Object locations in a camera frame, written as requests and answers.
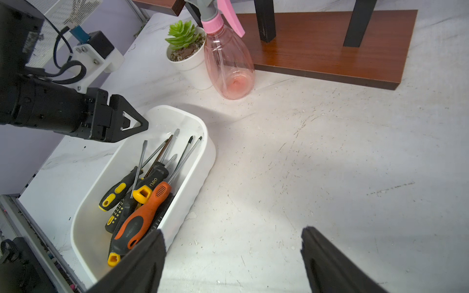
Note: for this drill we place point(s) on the potted green succulent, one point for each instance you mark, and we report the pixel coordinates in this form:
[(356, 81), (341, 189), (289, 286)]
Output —
[(185, 52)]

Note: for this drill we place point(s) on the pink spray bottle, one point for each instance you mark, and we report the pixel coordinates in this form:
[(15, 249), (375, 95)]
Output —
[(228, 60)]

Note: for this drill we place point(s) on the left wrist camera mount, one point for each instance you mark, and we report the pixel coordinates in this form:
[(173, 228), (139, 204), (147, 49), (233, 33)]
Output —
[(97, 54)]

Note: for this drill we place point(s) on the white storage box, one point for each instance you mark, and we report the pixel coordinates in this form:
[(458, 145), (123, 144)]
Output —
[(90, 240)]

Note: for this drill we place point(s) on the black yellow stubby screwdriver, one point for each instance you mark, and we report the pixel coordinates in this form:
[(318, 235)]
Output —
[(142, 192)]

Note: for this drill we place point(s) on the black dotted yellow screwdriver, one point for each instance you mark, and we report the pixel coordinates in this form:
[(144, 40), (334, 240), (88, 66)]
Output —
[(117, 214)]

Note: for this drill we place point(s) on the slim orange black screwdriver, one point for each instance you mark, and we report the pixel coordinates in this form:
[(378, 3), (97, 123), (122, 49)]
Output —
[(160, 212)]

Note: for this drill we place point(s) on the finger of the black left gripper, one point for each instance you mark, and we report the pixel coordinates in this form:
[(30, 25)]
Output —
[(125, 120)]

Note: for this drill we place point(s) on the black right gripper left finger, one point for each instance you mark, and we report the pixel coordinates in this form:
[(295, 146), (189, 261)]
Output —
[(140, 271)]

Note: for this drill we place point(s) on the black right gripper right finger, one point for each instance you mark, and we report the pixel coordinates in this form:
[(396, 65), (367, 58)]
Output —
[(329, 270)]

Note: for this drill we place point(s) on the brown wooden tiered stand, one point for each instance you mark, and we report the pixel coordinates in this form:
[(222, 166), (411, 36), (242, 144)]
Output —
[(363, 47)]

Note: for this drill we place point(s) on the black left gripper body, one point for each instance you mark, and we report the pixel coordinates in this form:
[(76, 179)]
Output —
[(32, 103)]

